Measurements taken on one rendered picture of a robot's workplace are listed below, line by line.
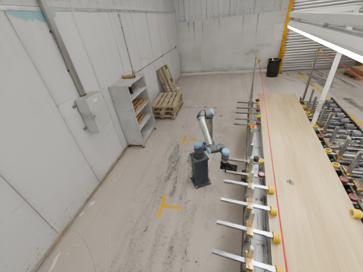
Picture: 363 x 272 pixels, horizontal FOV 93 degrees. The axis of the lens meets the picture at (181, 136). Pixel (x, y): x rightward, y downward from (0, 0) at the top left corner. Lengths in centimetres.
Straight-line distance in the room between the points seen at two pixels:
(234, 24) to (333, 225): 848
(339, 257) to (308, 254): 21
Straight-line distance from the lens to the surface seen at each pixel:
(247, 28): 946
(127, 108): 391
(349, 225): 223
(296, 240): 194
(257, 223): 225
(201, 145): 272
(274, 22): 961
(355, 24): 126
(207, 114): 243
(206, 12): 947
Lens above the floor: 252
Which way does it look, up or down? 34 degrees down
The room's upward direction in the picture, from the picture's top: 7 degrees counter-clockwise
